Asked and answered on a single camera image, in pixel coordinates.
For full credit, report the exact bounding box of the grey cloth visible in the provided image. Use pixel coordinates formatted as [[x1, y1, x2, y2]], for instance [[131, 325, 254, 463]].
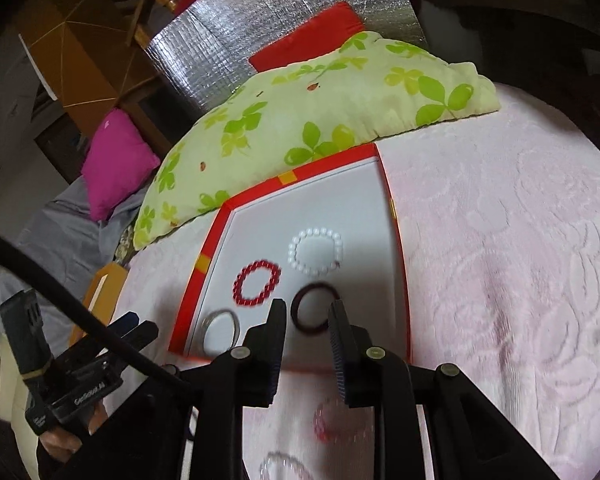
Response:
[[0, 180, 131, 341]]

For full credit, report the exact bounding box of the black cable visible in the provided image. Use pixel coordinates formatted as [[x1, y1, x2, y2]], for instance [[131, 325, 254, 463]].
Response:
[[0, 225, 193, 397]]

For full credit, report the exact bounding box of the white bead bracelet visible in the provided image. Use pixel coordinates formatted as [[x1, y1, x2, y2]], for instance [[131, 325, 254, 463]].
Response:
[[287, 227, 345, 276]]

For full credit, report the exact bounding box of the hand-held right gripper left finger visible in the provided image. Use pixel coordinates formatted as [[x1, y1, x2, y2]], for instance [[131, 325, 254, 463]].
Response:
[[97, 299, 287, 480]]

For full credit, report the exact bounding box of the floral patterned cloth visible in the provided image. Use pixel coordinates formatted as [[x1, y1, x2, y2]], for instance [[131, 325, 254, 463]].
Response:
[[115, 225, 137, 266]]

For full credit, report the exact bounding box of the orange box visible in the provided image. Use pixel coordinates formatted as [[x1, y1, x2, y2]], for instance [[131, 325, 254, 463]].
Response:
[[67, 261, 128, 348]]

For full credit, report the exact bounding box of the red jewelry box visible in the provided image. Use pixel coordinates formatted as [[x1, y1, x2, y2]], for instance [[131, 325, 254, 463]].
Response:
[[167, 142, 412, 373]]

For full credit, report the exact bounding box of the green floral pillow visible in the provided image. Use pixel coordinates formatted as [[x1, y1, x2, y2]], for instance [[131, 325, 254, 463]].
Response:
[[132, 30, 502, 251]]

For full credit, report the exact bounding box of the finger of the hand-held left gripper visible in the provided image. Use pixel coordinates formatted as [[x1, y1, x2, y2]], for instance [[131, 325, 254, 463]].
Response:
[[115, 322, 159, 358], [111, 311, 140, 335]]

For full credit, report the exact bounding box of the grey bangle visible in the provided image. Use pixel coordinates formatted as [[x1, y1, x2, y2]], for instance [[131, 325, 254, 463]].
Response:
[[200, 308, 243, 356]]

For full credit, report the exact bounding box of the dark maroon bangle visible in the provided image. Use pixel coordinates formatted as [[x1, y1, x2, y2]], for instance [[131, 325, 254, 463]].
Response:
[[290, 282, 339, 336]]

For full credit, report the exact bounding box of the silver insulation mat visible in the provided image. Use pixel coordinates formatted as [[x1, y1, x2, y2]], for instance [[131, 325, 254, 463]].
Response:
[[147, 0, 428, 121]]

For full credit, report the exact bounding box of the person's left hand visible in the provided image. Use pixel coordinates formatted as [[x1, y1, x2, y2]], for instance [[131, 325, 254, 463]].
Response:
[[40, 402, 108, 463]]

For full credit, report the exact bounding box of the red cushion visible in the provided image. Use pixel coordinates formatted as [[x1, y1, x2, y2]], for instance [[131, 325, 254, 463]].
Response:
[[248, 1, 366, 73]]

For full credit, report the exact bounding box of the magenta cushion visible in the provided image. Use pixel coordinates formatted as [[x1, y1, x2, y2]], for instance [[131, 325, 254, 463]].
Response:
[[80, 108, 162, 222]]

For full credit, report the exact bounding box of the wooden railing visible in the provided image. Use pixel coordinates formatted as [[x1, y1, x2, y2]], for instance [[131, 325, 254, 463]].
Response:
[[125, 0, 181, 51]]

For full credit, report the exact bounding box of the clear pinkish bead bracelet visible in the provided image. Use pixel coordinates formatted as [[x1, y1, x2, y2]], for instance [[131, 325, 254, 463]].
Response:
[[257, 452, 321, 480]]

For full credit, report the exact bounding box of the red bead bracelet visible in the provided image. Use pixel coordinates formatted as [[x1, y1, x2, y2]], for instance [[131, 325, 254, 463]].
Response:
[[232, 260, 283, 307]]

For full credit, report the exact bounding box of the person's left forearm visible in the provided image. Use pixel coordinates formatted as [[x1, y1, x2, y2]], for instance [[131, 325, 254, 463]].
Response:
[[35, 440, 101, 480]]

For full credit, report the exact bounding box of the pink bead bracelet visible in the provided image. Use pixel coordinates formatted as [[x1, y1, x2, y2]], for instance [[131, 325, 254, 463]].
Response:
[[312, 397, 377, 443]]

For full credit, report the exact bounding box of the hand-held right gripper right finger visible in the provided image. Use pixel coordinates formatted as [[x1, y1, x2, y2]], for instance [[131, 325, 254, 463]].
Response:
[[328, 300, 561, 480]]

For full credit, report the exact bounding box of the brown cardboard box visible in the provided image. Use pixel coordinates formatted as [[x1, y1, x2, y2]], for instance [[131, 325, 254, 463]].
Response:
[[19, 0, 161, 111]]

